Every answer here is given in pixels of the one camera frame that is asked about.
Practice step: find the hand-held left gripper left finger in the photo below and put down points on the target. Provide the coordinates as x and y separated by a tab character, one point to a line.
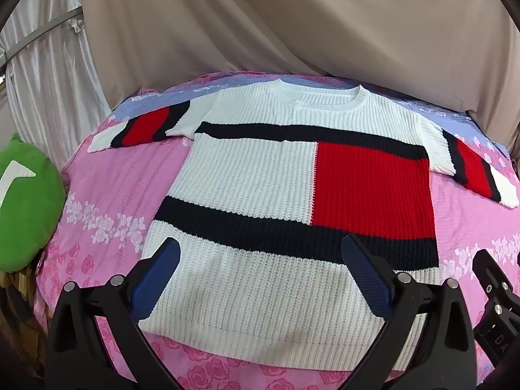
156	276

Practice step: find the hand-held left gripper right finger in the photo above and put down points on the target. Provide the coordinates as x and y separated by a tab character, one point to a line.
365	276

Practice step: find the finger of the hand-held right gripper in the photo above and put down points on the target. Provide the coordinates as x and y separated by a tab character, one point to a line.
493	272

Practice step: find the white red navy knit sweater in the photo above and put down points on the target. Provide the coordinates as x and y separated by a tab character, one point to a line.
243	178

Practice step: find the pink floral bedsheet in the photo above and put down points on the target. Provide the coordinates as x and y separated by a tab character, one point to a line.
101	178

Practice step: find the green plush cushion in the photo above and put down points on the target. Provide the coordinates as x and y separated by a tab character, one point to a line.
32	219

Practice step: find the brown woven mat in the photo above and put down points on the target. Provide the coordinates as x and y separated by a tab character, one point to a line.
16	292

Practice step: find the white satin curtain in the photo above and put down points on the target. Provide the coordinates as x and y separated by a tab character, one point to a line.
48	81

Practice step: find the beige draped cloth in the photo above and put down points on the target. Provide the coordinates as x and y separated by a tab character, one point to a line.
284	20

